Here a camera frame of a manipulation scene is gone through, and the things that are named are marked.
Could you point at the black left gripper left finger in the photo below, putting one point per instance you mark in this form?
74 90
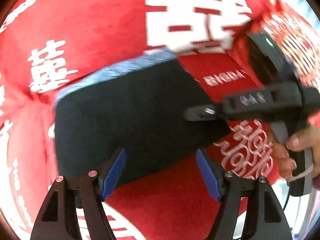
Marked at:
57 218

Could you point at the red embroidered cushion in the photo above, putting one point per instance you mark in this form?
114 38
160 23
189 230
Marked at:
295 37

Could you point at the black pants grey waistband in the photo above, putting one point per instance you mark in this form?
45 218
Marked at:
137 105

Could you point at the person's right hand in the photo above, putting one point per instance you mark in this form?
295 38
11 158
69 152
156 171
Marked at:
305 138

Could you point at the red sofa cover white characters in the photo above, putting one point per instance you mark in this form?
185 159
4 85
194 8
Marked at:
49 44

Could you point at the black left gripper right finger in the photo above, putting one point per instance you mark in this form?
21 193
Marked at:
265 218

